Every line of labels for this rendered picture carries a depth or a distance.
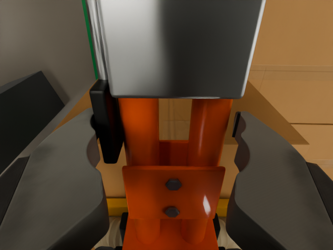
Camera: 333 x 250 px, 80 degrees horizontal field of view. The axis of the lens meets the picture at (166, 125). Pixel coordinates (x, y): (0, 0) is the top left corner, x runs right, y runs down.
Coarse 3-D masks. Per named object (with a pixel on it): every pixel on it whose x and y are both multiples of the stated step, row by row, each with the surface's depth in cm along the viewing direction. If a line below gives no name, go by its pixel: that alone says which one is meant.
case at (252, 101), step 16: (96, 80) 52; (256, 96) 44; (80, 112) 38; (160, 112) 38; (176, 112) 38; (256, 112) 38; (272, 112) 38; (160, 128) 33; (176, 128) 33; (272, 128) 33; (288, 128) 33; (224, 144) 30; (304, 144) 30; (224, 160) 31; (112, 176) 33; (224, 176) 33; (112, 192) 35; (224, 192) 35
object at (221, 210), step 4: (220, 200) 35; (224, 200) 35; (228, 200) 35; (220, 204) 34; (224, 204) 34; (220, 208) 34; (224, 208) 34; (216, 212) 35; (220, 212) 35; (224, 212) 35; (220, 216) 35; (224, 216) 35
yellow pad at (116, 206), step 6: (108, 198) 35; (114, 198) 35; (120, 198) 35; (108, 204) 34; (114, 204) 34; (120, 204) 34; (126, 204) 34; (108, 210) 34; (114, 210) 34; (120, 210) 34; (126, 210) 34; (114, 216) 35; (120, 216) 35
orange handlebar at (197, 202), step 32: (128, 128) 11; (192, 128) 11; (224, 128) 11; (128, 160) 12; (160, 160) 15; (192, 160) 12; (128, 192) 13; (160, 192) 13; (192, 192) 13; (192, 224) 16
